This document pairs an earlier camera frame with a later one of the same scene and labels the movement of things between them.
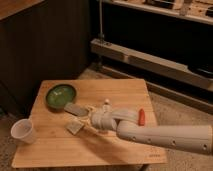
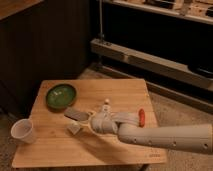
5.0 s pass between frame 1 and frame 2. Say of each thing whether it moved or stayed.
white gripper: stayed
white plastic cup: stayed
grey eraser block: moved
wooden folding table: stayed
